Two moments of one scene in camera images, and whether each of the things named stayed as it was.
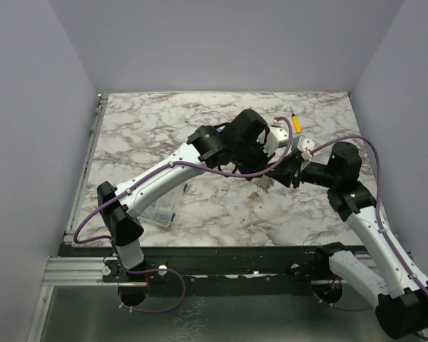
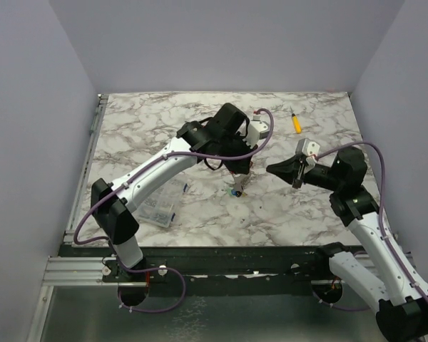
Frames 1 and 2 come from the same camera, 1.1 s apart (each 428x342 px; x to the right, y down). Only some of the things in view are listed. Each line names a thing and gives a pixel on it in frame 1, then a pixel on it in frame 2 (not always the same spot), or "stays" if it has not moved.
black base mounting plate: [199, 270] stays
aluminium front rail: [90, 271] stays
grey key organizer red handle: [263, 183] to [240, 180]
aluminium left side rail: [86, 168] stays
